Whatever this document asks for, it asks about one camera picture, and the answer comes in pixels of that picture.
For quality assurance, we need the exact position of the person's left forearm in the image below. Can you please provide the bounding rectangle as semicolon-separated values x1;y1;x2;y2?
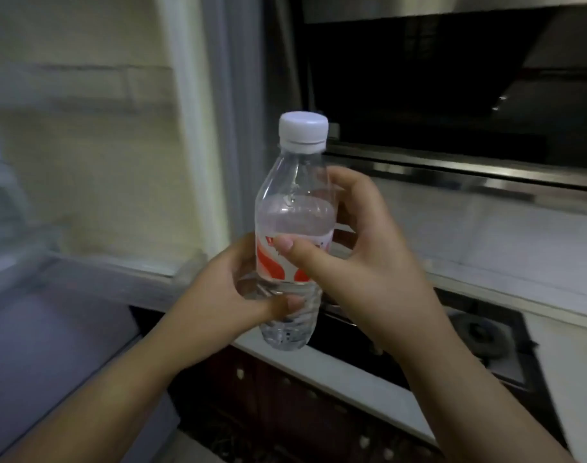
0;328;197;463

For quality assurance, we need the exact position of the white window frame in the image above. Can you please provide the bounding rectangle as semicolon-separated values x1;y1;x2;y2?
156;0;275;280

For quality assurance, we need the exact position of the clear plastic water bottle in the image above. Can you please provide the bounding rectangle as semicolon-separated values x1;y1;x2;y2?
255;112;336;351

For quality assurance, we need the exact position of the black gas stove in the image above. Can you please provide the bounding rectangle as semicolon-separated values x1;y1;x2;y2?
303;286;571;449

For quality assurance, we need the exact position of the black range hood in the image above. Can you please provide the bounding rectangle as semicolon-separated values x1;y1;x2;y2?
274;0;587;192

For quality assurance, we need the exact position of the person's right hand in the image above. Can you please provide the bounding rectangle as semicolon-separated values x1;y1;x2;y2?
273;166;454;358

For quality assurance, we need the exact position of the person's left hand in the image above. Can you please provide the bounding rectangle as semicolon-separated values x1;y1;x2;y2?
154;232;306;372

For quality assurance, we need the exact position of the person's right forearm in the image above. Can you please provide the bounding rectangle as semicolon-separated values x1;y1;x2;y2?
395;323;579;463

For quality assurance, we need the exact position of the dark wooden cabinet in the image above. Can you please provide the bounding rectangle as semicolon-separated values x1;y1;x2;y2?
129;306;448;463

